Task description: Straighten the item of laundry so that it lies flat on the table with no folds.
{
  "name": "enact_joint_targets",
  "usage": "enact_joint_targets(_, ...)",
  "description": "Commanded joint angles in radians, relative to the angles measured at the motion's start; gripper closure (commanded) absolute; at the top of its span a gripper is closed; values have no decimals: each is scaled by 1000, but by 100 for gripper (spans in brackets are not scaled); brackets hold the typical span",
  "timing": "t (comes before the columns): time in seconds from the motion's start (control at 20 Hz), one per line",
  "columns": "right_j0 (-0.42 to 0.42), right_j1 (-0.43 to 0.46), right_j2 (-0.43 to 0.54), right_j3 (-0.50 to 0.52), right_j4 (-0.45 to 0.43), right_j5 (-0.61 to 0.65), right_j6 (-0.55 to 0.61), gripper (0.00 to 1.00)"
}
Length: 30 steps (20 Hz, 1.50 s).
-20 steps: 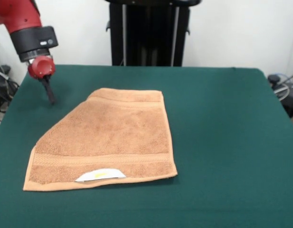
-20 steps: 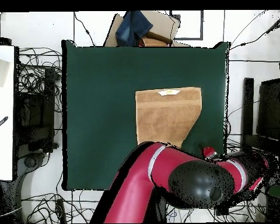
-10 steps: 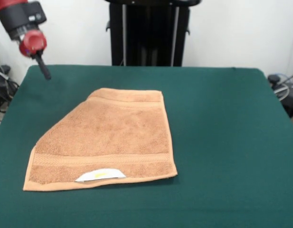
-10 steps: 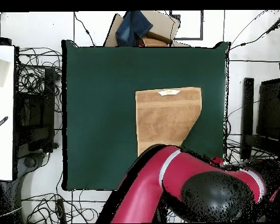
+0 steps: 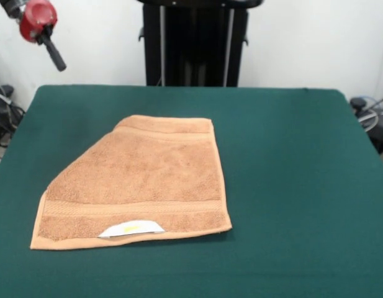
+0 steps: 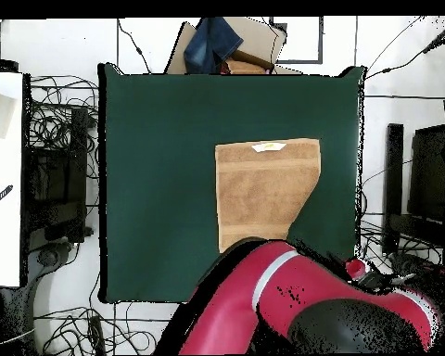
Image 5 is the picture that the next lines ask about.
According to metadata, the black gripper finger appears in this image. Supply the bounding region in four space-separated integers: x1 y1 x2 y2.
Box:
37 26 68 73

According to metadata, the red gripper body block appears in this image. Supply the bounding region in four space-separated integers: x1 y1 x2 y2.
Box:
19 0 59 44

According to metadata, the tan terry towel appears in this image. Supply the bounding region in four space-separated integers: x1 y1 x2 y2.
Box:
29 114 234 251

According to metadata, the black vertical column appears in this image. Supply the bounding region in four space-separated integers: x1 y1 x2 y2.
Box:
135 0 266 88

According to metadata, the dark green table cloth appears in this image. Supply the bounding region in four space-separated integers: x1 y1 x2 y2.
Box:
0 84 383 298

